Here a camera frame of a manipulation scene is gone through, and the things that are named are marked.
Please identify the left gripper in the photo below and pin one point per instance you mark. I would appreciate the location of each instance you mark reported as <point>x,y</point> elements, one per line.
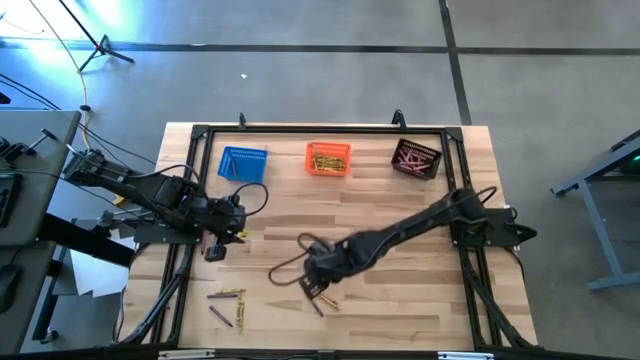
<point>222,215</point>

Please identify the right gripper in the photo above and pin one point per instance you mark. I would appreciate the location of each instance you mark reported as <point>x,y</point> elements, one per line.
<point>330,262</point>

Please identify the blue plastic basket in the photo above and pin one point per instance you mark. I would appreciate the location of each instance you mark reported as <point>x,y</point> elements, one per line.
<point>250,167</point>

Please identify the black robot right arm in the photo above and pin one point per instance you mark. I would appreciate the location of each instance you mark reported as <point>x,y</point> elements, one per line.
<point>400,232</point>

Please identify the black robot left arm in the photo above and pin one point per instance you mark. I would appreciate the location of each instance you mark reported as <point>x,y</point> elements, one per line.
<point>125,182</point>

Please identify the white metal plate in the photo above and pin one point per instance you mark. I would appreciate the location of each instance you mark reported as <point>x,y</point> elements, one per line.
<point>465,356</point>
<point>185,354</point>

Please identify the black clamp with rod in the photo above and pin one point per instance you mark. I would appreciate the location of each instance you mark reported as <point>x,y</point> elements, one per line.
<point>107,220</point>

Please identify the white paper sheet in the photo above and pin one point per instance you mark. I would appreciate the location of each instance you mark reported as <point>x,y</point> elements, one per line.
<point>95,280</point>

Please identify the orange plastic basket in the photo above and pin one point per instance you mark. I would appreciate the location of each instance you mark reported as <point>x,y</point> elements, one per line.
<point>327,149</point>

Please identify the black metal beam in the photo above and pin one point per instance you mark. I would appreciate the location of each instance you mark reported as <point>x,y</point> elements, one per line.
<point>75,237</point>

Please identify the black plastic basket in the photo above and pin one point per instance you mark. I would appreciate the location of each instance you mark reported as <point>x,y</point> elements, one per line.
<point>432,156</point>

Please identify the grey desk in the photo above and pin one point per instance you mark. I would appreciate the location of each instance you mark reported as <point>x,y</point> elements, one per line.
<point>45,200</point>

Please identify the dark desk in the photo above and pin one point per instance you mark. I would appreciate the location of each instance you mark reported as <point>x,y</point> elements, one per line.
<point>35,300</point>

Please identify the black computer mouse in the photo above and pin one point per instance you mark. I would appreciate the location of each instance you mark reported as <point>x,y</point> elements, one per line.
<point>9,290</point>

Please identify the black keyboard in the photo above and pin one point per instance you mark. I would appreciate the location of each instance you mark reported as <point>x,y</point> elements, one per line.
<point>9,200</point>

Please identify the black desk clamp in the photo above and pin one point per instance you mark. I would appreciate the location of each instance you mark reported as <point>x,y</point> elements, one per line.
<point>15,149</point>

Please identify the black tripod stand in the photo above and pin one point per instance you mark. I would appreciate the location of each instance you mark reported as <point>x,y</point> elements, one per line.
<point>102,48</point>

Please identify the grey metal table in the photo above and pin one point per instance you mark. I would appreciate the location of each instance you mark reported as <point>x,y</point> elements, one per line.
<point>596,220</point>

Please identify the black metal table frame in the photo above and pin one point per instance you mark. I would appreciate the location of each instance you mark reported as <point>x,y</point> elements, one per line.
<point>290,129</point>

